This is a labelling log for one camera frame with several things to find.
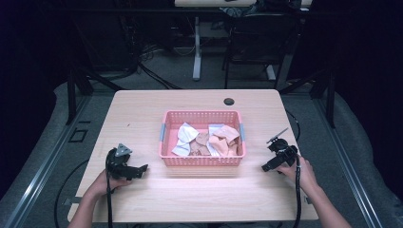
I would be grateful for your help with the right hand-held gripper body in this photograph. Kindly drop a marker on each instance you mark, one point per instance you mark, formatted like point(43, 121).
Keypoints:
point(283, 152)

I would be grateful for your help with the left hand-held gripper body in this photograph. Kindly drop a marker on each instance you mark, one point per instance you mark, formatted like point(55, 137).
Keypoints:
point(119, 164)

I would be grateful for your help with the person's left hand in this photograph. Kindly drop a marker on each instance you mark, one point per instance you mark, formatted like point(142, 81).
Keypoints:
point(101, 185)

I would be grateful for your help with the person's right hand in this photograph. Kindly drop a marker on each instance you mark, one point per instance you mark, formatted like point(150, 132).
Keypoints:
point(302, 175)

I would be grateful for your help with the peach pink sock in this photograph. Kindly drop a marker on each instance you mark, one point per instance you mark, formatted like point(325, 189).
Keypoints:
point(221, 146)
point(228, 133)

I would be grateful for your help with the white and blue sock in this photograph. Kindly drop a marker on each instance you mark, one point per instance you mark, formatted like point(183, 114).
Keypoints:
point(211, 148)
point(185, 136)

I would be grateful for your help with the brown sock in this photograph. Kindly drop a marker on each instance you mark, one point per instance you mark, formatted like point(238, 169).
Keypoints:
point(199, 147)

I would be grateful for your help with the pink plastic basket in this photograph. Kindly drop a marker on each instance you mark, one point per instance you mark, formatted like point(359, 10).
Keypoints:
point(202, 161)

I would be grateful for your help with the black metal stand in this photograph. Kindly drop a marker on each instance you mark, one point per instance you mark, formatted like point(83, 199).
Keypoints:
point(330, 98)
point(72, 95)

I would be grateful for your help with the white desk foot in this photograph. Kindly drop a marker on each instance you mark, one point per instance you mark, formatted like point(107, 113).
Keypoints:
point(271, 72)

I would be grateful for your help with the black chair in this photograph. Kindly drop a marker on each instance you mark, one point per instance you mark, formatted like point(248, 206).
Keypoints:
point(259, 34)

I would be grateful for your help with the white desk leg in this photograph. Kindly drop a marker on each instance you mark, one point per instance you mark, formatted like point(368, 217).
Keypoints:
point(197, 53)

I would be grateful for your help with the light background desk top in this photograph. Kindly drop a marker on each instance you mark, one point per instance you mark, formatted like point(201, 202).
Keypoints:
point(215, 3)

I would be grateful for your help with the aluminium floor rail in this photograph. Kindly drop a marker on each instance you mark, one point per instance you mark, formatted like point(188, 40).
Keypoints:
point(348, 177)
point(38, 177)

